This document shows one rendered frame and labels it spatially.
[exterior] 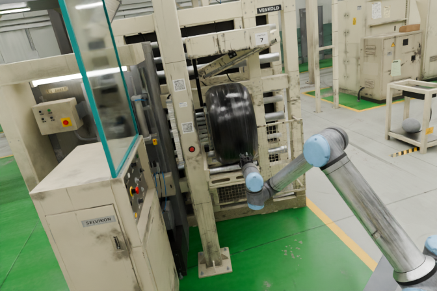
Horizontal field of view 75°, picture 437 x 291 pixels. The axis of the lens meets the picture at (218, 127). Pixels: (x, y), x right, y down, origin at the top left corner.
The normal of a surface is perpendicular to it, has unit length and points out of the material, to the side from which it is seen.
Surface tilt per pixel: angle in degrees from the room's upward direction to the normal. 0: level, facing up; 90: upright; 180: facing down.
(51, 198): 90
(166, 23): 90
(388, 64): 90
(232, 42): 90
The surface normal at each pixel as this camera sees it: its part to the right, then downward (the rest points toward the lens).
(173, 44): 0.09, 0.31
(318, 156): -0.81, 0.19
